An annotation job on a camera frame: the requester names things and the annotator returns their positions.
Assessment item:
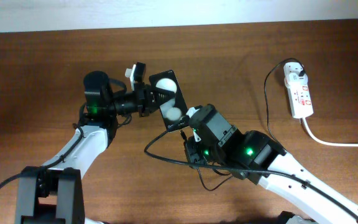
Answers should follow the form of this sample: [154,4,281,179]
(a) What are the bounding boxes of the white power strip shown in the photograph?
[284,72,314,119]

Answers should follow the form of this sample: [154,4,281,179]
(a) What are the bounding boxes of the white power strip cord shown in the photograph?
[300,116,358,149]

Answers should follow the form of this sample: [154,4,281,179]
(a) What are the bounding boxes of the black USB charging cable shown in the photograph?
[178,58,307,147]

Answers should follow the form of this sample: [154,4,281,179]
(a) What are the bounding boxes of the black smartphone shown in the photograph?
[149,70,188,131]

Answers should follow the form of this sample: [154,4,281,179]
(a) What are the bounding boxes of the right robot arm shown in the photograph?
[186,105,358,223]

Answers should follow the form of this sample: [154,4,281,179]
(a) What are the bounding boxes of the white USB charger plug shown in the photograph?
[283,62,305,80]

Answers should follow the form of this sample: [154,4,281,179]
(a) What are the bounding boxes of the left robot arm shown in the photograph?
[14,65,180,223]

